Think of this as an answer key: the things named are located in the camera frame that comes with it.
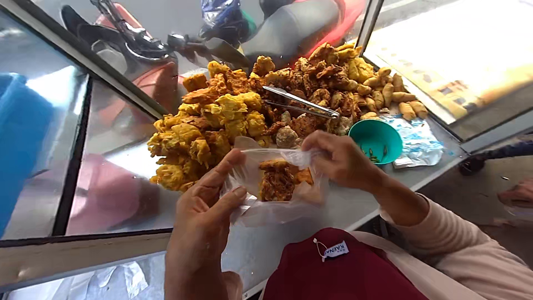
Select person's right forearm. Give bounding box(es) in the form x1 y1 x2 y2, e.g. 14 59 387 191
370 175 533 300

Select clear plastic bag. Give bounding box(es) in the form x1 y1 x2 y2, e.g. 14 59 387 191
220 136 330 228

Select green plastic bowl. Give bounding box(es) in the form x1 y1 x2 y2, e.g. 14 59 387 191
348 119 403 165

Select pile of green chilies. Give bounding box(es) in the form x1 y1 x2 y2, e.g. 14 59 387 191
361 145 388 163

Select orange fritter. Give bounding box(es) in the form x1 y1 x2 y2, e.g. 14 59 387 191
294 167 314 186

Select white blue printed plastic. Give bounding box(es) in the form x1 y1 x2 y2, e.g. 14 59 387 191
379 114 445 169

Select crumpled white plastic sheets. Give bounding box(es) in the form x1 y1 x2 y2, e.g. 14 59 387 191
8 251 166 300

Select person's left forearm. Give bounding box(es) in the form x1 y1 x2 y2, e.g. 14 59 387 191
164 267 244 300

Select pile of small pale pastries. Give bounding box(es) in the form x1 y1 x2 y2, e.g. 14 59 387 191
349 57 429 121

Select brown crispy fritter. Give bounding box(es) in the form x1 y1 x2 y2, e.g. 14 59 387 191
259 159 296 203

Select person's left hand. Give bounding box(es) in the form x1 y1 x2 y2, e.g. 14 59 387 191
165 149 247 276

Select person's body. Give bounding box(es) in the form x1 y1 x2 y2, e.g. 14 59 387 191
259 227 488 300

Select pile of yellow fritters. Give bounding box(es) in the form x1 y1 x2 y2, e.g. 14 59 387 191
147 61 271 193

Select metal tongs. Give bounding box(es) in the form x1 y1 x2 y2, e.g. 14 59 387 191
262 85 340 119

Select glass display case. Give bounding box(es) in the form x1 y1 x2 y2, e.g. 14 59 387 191
0 0 533 292

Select person's right hand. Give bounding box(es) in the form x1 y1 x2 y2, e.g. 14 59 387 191
301 130 389 193

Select yellow white banner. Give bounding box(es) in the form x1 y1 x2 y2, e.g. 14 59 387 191
364 0 533 125

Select pile of brown fritters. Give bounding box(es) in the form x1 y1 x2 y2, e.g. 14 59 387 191
250 42 367 149

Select motorcycle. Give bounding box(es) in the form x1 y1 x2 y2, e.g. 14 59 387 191
60 0 250 117

